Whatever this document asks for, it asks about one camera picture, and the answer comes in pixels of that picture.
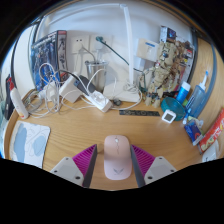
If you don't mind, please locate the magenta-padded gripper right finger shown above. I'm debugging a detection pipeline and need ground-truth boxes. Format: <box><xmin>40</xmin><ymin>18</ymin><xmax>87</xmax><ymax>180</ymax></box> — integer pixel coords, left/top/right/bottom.
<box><xmin>129</xmin><ymin>144</ymin><xmax>178</xmax><ymax>188</ymax></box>

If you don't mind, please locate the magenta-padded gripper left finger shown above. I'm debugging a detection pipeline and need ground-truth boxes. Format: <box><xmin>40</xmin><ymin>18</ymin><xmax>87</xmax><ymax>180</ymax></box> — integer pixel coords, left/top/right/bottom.
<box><xmin>50</xmin><ymin>143</ymin><xmax>99</xmax><ymax>189</ymax></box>

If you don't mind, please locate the pink computer mouse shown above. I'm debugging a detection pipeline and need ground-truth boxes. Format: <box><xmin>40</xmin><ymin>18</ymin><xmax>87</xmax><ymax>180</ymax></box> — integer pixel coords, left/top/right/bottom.
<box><xmin>103</xmin><ymin>134</ymin><xmax>133</xmax><ymax>181</ymax></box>

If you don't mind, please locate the white grey-blue printed mouse pad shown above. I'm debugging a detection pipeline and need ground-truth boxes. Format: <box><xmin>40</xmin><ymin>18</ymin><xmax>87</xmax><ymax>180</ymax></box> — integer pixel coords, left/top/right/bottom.
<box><xmin>8</xmin><ymin>120</ymin><xmax>52</xmax><ymax>169</ymax></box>

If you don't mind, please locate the small blue box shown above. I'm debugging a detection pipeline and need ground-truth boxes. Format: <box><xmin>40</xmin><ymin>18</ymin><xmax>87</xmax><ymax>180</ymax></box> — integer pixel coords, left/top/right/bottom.
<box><xmin>183</xmin><ymin>119</ymin><xmax>205</xmax><ymax>146</ymax></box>

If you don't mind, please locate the small white square clock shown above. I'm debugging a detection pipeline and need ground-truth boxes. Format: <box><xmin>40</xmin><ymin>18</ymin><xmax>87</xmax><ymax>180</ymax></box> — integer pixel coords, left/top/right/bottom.
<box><xmin>161</xmin><ymin>109</ymin><xmax>177</xmax><ymax>124</ymax></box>

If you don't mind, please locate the white mug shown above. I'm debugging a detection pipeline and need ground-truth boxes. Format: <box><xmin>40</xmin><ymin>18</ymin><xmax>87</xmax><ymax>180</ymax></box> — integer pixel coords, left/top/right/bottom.
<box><xmin>202</xmin><ymin>141</ymin><xmax>221</xmax><ymax>163</ymax></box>

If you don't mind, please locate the black ruler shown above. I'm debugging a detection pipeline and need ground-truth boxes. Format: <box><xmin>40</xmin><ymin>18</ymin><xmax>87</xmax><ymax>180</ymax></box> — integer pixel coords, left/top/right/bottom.
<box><xmin>119</xmin><ymin>109</ymin><xmax>161</xmax><ymax>117</ymax></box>

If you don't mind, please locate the red snack package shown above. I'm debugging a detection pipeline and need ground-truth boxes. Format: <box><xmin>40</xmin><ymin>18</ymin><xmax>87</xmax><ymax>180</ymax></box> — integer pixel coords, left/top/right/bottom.
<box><xmin>198</xmin><ymin>108</ymin><xmax>224</xmax><ymax>154</ymax></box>

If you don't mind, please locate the teal round bowl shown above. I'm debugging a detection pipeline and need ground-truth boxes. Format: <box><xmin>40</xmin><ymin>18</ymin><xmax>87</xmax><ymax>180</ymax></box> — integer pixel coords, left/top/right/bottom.
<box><xmin>160</xmin><ymin>96</ymin><xmax>187</xmax><ymax>122</ymax></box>

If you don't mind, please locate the white power strip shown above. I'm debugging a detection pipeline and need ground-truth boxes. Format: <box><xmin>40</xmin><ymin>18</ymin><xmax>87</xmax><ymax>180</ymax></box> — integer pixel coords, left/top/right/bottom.
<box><xmin>83</xmin><ymin>89</ymin><xmax>113</xmax><ymax>113</ymax></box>

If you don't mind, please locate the clear blue spray bottle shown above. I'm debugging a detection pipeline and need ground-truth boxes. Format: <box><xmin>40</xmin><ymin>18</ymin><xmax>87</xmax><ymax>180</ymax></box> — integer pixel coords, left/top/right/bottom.
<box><xmin>182</xmin><ymin>70</ymin><xmax>210</xmax><ymax>126</ymax></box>

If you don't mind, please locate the small white charger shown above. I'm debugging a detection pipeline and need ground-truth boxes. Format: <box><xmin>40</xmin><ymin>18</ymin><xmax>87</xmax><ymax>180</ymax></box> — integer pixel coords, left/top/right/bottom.
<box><xmin>38</xmin><ymin>83</ymin><xmax>58</xmax><ymax>102</ymax></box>

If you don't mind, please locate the blue white-capped bottle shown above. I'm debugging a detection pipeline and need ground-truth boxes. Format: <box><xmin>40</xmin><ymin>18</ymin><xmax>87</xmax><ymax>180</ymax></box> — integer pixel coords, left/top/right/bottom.
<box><xmin>175</xmin><ymin>81</ymin><xmax>192</xmax><ymax>104</ymax></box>

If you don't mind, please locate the large white charger block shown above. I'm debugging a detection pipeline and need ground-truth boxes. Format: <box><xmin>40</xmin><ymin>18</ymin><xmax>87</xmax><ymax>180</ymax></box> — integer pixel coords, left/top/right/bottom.
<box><xmin>59</xmin><ymin>75</ymin><xmax>84</xmax><ymax>104</ymax></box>

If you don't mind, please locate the white lotion bottle red pump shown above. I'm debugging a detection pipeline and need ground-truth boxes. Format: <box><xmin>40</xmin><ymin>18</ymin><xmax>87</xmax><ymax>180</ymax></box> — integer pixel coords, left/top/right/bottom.
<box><xmin>7</xmin><ymin>75</ymin><xmax>30</xmax><ymax>120</ymax></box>

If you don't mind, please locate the steel cup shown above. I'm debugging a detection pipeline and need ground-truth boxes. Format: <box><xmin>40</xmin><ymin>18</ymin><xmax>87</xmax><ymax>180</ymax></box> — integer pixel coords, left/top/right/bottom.
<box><xmin>84</xmin><ymin>59</ymin><xmax>109</xmax><ymax>92</ymax></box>

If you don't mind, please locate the robot model kit box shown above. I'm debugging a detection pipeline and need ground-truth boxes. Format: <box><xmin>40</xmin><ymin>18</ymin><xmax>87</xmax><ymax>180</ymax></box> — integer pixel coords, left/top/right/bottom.
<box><xmin>30</xmin><ymin>29</ymin><xmax>69</xmax><ymax>93</ymax></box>

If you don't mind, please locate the white flat box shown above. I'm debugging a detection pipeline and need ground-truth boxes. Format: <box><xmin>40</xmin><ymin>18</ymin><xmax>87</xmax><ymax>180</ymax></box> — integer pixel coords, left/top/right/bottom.
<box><xmin>134</xmin><ymin>37</ymin><xmax>160</xmax><ymax>63</ymax></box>

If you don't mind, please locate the white desk lamp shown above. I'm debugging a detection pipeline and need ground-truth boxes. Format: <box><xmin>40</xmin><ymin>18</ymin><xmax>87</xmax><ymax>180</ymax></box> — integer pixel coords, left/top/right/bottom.
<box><xmin>43</xmin><ymin>3</ymin><xmax>143</xmax><ymax>104</ymax></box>

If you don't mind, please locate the small dark printed box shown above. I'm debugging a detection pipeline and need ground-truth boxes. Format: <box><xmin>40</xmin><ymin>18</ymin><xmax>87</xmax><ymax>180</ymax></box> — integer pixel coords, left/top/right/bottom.
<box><xmin>159</xmin><ymin>25</ymin><xmax>178</xmax><ymax>44</ymax></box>

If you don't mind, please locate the grey metal frame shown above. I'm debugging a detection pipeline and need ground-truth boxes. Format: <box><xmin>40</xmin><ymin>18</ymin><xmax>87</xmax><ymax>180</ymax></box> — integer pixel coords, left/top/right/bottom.
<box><xmin>189</xmin><ymin>28</ymin><xmax>218</xmax><ymax>111</ymax></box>

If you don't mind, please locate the white wall socket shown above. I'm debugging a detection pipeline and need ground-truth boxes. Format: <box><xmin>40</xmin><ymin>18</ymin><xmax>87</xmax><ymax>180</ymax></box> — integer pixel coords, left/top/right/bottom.
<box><xmin>89</xmin><ymin>34</ymin><xmax>113</xmax><ymax>53</ymax></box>
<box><xmin>70</xmin><ymin>35</ymin><xmax>90</xmax><ymax>54</ymax></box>

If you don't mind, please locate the green plug with cable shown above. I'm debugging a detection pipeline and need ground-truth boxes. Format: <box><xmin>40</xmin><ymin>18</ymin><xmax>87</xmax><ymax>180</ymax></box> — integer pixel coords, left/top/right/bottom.
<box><xmin>95</xmin><ymin>35</ymin><xmax>144</xmax><ymax>73</ymax></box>

